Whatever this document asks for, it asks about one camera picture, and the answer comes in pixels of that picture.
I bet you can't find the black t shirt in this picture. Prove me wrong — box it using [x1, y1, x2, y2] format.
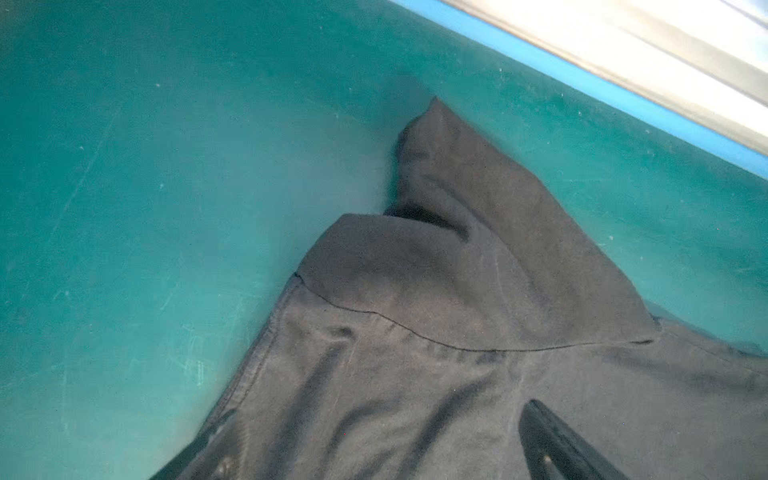
[159, 100, 767, 479]

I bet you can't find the left side table rail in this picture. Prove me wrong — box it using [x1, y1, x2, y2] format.
[405, 1, 767, 177]

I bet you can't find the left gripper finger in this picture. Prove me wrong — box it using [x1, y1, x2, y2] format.
[518, 399, 628, 480]

